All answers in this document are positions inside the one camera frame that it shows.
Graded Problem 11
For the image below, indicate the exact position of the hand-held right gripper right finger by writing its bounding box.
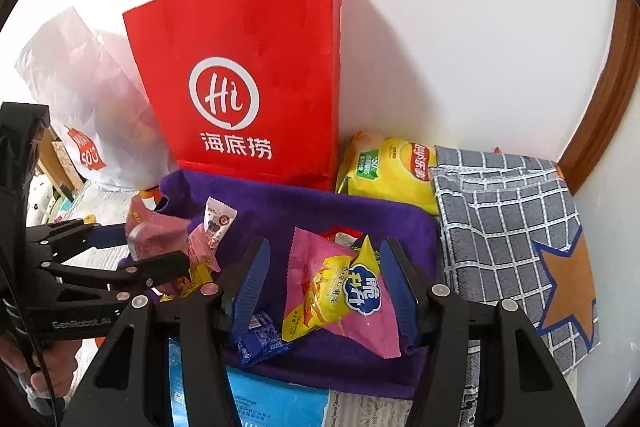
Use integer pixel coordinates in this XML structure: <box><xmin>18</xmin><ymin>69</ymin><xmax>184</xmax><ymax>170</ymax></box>
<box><xmin>379</xmin><ymin>237</ymin><xmax>586</xmax><ymax>427</ymax></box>

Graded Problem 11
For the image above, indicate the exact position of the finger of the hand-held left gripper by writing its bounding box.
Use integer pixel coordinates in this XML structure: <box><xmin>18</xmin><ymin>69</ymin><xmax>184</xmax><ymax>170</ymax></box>
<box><xmin>41</xmin><ymin>250</ymin><xmax>193</xmax><ymax>296</ymax></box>
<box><xmin>25</xmin><ymin>217</ymin><xmax>132</xmax><ymax>261</ymax></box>

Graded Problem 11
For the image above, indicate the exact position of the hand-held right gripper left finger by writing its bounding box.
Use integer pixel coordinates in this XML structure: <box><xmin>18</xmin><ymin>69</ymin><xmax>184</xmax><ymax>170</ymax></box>
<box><xmin>60</xmin><ymin>236</ymin><xmax>272</xmax><ymax>427</ymax></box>

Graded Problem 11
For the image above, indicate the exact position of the pink packet silver band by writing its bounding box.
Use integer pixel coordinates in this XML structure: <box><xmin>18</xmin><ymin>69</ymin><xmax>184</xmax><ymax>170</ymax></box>
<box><xmin>124</xmin><ymin>197</ymin><xmax>193</xmax><ymax>264</ymax></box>

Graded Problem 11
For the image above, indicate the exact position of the yellow snack packet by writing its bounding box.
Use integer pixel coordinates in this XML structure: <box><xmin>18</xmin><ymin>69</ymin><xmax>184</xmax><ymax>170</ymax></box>
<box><xmin>160</xmin><ymin>264</ymin><xmax>216</xmax><ymax>301</ymax></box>

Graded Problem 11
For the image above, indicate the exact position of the pale pink snack packet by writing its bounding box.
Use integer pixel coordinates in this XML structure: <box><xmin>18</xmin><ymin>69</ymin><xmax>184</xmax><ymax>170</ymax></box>
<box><xmin>187</xmin><ymin>227</ymin><xmax>223</xmax><ymax>273</ymax></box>

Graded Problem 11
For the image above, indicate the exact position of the pink yellow chip packet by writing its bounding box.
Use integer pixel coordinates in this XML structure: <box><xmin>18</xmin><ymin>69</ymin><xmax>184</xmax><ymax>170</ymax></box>
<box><xmin>281</xmin><ymin>227</ymin><xmax>402</xmax><ymax>360</ymax></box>

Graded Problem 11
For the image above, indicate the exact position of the person's left hand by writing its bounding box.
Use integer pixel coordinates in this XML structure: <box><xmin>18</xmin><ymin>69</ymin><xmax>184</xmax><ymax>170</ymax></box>
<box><xmin>0</xmin><ymin>338</ymin><xmax>84</xmax><ymax>409</ymax></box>

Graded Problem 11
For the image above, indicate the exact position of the small blue snack packet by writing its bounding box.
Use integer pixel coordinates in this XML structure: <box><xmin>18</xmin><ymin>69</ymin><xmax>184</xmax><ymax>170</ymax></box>
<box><xmin>235</xmin><ymin>311</ymin><xmax>292</xmax><ymax>369</ymax></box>

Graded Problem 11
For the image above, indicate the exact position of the white pink candy packet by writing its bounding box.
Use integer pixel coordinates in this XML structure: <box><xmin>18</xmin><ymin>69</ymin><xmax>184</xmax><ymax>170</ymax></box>
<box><xmin>201</xmin><ymin>196</ymin><xmax>238</xmax><ymax>253</ymax></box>

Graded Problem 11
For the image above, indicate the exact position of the white spotted pillow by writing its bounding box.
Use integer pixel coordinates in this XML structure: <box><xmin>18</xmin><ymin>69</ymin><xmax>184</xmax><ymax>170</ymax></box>
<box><xmin>27</xmin><ymin>177</ymin><xmax>57</xmax><ymax>229</ymax></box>

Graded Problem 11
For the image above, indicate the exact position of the red snack packet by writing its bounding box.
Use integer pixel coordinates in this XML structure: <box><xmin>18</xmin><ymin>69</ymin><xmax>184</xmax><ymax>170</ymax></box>
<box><xmin>320</xmin><ymin>226</ymin><xmax>368</xmax><ymax>253</ymax></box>

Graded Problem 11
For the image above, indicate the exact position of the purple towel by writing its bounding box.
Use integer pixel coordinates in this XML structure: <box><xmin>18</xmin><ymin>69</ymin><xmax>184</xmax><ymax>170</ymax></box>
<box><xmin>117</xmin><ymin>169</ymin><xmax>443</xmax><ymax>400</ymax></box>

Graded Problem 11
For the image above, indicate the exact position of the large yellow chip bag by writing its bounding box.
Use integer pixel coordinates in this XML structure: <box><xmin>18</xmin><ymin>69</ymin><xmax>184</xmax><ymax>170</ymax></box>
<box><xmin>336</xmin><ymin>131</ymin><xmax>441</xmax><ymax>215</ymax></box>

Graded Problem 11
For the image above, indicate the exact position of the grey checked cloth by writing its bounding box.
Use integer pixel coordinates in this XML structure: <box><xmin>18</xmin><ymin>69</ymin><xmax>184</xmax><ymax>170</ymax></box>
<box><xmin>430</xmin><ymin>146</ymin><xmax>601</xmax><ymax>375</ymax></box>

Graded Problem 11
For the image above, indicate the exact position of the blue tissue pack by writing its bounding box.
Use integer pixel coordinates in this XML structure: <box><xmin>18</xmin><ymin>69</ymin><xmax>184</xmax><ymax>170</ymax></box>
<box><xmin>167</xmin><ymin>337</ymin><xmax>331</xmax><ymax>427</ymax></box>

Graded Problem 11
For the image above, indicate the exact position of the fruit print tablecloth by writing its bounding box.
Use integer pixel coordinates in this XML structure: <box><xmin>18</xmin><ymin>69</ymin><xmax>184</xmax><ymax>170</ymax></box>
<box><xmin>67</xmin><ymin>187</ymin><xmax>476</xmax><ymax>427</ymax></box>

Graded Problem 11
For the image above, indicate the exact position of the white plastic bag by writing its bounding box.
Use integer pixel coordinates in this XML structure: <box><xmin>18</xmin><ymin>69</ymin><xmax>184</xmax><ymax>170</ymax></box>
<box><xmin>14</xmin><ymin>7</ymin><xmax>178</xmax><ymax>192</ymax></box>

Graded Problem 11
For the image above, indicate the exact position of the red paper bag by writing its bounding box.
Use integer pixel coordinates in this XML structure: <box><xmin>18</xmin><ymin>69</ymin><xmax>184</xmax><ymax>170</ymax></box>
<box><xmin>122</xmin><ymin>0</ymin><xmax>346</xmax><ymax>192</ymax></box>

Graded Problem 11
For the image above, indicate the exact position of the wooden door frame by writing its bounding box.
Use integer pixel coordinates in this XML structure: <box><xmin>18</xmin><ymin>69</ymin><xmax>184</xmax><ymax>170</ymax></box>
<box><xmin>557</xmin><ymin>0</ymin><xmax>640</xmax><ymax>195</ymax></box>

